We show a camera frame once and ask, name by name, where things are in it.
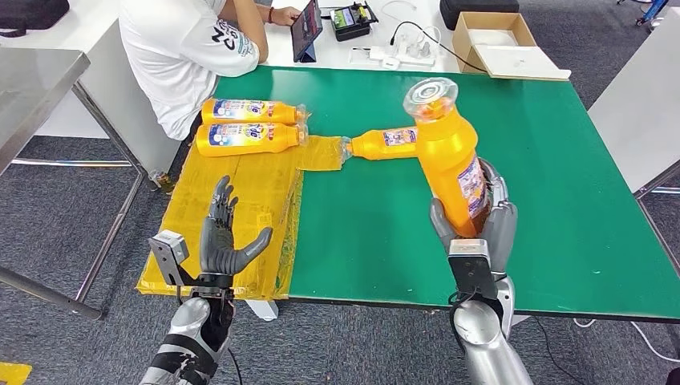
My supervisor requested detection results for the black tablet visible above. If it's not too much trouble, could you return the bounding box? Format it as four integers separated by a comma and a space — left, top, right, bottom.
290, 0, 324, 63

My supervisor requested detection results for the white power strip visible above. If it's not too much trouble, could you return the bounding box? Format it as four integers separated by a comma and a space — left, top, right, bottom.
369, 42, 438, 68

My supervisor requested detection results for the white floor cable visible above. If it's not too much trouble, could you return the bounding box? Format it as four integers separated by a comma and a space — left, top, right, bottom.
571, 316, 680, 365

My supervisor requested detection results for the steel table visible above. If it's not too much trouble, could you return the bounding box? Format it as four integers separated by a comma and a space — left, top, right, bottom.
0, 47, 147, 322

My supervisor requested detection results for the blue metal frame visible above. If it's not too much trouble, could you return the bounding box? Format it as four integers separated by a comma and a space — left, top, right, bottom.
616, 0, 670, 26

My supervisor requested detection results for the black label printer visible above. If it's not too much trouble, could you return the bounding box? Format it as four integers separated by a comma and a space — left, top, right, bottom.
329, 1, 379, 42

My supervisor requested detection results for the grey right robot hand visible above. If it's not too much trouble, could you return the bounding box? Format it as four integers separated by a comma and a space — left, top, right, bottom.
429, 158, 519, 278

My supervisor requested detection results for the white desk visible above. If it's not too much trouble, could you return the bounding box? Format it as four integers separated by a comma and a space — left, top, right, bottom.
0, 0, 182, 176

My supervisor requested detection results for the yellow floor tape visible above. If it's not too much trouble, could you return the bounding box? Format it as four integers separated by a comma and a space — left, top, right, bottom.
0, 363, 33, 385

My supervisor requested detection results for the yellow taped sheet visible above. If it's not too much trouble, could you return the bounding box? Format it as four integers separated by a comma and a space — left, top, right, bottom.
136, 135, 344, 302

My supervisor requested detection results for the orange detergent bottle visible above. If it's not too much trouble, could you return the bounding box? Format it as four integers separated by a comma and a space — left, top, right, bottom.
200, 98, 308, 127
195, 122, 310, 158
402, 77, 491, 238
342, 127, 421, 160

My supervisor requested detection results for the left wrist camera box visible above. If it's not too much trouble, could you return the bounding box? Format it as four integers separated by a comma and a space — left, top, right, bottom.
148, 229, 189, 288

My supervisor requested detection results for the black floor cable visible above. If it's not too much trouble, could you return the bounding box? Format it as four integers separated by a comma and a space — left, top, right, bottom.
533, 316, 601, 385

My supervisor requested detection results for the white cable loop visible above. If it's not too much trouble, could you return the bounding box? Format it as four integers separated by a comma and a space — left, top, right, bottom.
379, 0, 418, 20

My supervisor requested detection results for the black bag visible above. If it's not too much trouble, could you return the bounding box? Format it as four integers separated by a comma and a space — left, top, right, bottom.
0, 0, 70, 37

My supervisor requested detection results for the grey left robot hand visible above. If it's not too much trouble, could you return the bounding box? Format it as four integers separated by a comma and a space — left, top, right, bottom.
199, 175, 273, 278

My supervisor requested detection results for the white foam insert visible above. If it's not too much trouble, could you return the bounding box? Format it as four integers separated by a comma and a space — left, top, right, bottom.
467, 28, 520, 48

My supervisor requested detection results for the black case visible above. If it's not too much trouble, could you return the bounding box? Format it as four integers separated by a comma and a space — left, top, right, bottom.
439, 0, 520, 30

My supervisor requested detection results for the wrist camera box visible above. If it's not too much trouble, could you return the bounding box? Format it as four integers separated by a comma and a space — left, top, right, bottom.
447, 239, 499, 302
148, 229, 189, 288

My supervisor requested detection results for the person's left hand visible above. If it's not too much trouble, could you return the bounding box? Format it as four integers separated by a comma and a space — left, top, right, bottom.
270, 6, 303, 26

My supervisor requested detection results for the white side table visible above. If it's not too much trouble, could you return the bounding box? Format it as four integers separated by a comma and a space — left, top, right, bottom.
586, 7, 680, 202

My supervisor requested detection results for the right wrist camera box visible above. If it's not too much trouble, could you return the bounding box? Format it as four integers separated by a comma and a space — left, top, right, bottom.
447, 239, 499, 302

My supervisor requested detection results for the cardboard box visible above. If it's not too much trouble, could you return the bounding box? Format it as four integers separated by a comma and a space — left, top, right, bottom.
452, 11, 573, 81

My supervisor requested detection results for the person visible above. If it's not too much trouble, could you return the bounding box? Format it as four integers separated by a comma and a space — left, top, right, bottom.
117, 0, 303, 142

